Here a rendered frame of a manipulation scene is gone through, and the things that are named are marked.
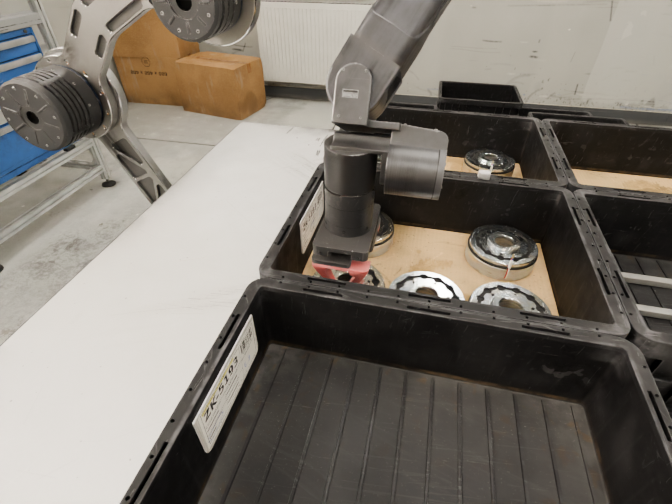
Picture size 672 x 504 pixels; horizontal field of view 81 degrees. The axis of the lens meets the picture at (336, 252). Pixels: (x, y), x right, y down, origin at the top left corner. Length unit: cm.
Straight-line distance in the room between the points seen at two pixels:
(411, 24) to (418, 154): 12
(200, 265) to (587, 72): 352
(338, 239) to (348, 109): 14
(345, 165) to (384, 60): 10
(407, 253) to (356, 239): 21
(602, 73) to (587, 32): 35
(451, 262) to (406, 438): 30
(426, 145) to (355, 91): 9
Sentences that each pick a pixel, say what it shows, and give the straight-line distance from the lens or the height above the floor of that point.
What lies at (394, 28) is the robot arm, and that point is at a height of 117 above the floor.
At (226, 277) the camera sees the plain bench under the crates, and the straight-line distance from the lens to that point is 82.
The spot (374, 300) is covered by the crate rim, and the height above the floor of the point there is 93.
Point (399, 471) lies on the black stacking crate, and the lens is 45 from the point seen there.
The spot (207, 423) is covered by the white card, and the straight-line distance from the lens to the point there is 41.
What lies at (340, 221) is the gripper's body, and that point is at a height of 98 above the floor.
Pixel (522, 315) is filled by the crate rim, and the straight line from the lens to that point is 46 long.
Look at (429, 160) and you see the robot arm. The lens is 41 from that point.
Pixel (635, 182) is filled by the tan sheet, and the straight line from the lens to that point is 104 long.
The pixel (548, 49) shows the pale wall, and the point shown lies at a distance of 382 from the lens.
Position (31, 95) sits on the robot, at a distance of 122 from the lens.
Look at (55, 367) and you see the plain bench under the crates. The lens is 79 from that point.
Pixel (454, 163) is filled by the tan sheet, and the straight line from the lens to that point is 95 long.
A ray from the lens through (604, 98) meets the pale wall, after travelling 405.
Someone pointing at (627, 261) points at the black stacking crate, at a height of 83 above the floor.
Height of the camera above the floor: 124
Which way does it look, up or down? 39 degrees down
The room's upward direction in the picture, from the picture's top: straight up
